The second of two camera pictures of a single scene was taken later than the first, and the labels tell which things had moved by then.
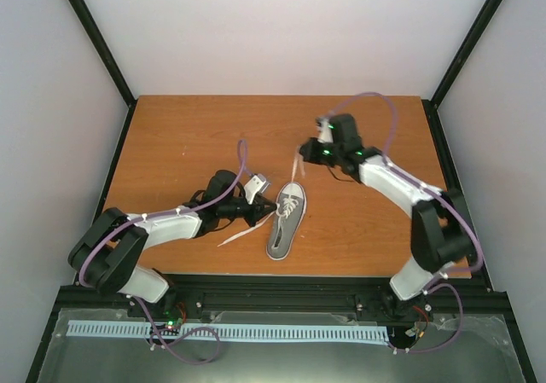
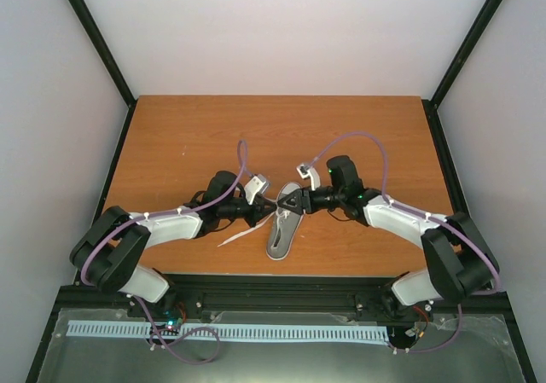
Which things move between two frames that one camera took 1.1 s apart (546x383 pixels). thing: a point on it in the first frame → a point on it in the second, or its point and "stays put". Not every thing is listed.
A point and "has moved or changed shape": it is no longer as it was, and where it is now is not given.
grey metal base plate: [426, 346] stays put
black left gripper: [259, 211] stays put
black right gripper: [309, 156] → [299, 194]
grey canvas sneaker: [292, 199] stays put
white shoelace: [285, 206] has moved or changed shape
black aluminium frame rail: [295, 293] stays put
